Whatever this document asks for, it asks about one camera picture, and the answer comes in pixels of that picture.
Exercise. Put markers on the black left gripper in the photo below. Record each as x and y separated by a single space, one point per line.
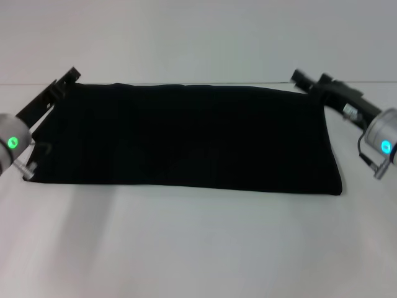
40 105

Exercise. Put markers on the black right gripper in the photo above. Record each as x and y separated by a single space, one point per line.
350 99

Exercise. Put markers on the black shirt with FREE print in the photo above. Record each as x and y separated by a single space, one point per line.
186 139

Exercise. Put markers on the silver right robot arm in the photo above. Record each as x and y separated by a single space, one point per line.
383 136

